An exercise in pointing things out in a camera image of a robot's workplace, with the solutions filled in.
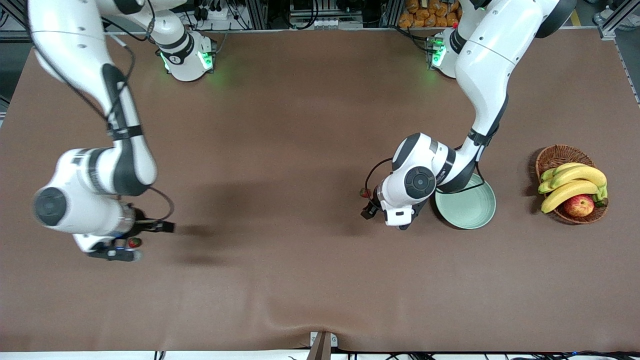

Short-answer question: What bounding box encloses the aluminium frame profile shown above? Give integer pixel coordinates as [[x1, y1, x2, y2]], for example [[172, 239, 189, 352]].
[[0, 0, 32, 41], [592, 0, 640, 106]]

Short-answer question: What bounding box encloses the yellow banana bunch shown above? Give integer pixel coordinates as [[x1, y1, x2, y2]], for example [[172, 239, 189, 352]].
[[537, 163, 609, 215]]

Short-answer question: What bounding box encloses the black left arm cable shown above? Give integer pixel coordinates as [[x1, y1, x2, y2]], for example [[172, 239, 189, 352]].
[[364, 127, 501, 211]]

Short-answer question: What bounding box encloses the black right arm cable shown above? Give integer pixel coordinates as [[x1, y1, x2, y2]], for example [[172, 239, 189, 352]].
[[27, 0, 176, 226]]

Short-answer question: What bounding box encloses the light green round plate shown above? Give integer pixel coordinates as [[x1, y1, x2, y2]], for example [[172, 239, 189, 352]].
[[434, 172, 497, 230]]

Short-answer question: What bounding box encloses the brown table cover mat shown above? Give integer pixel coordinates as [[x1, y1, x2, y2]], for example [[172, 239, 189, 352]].
[[0, 29, 640, 353]]

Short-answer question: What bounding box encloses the orange bread roll pile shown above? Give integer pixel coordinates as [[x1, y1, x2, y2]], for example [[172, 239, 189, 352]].
[[397, 0, 463, 29]]

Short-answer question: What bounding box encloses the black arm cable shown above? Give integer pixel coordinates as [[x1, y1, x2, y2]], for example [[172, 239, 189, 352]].
[[364, 127, 501, 211], [27, 0, 176, 226]]

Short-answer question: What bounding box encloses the red apple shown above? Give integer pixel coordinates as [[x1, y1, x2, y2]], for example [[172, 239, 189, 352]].
[[563, 194, 596, 218]]

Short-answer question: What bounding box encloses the white power strip with plugs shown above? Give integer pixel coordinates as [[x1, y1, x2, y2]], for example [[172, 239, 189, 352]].
[[192, 0, 238, 22]]

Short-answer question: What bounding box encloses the metal clamp bracket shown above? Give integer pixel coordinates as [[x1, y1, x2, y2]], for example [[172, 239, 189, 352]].
[[306, 331, 339, 360]]

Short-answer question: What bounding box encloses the brown wicker basket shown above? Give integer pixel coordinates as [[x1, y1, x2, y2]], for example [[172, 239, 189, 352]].
[[535, 144, 609, 225]]

